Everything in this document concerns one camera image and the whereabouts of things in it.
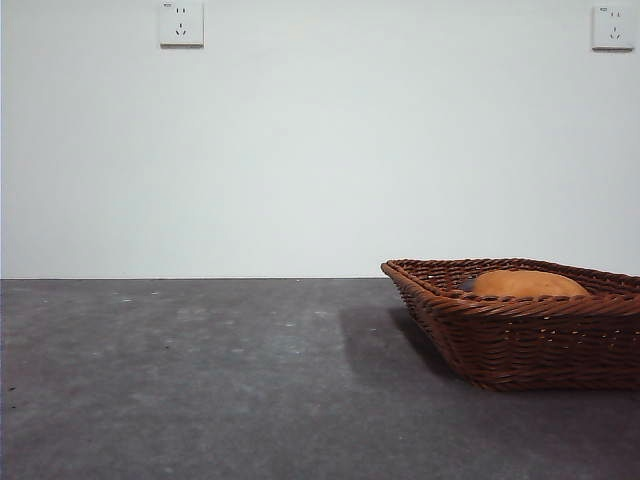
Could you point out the purple eggplant with green stem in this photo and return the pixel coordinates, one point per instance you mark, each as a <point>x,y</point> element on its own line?
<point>467,286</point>

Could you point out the brown potato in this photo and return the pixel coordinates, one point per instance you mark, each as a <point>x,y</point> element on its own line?
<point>530,284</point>

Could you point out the brown wicker basket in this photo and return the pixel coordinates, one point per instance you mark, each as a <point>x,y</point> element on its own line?
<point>540,345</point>

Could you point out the white wall socket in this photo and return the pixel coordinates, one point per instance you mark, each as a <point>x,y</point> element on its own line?
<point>181,25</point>
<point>610,29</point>

